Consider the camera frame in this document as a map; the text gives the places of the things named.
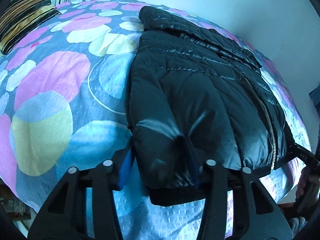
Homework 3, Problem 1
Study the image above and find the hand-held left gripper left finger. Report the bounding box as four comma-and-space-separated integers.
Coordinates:
27, 149, 134, 240

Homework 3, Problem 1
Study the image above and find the striped yellow black pillow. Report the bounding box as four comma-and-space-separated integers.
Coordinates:
0, 0, 62, 55

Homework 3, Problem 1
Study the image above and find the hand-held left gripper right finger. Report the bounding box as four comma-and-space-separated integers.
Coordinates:
190, 159, 293, 240

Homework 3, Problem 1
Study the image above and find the bed with dotted bedsheet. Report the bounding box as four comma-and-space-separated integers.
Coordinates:
0, 0, 313, 240

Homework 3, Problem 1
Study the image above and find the black puffer jacket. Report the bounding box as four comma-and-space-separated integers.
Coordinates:
126, 6, 295, 207

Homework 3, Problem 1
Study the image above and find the person's right hand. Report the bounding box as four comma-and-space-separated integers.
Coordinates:
296, 166, 311, 201

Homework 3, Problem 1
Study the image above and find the dark blue panel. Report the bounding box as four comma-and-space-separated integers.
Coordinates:
309, 80, 320, 111

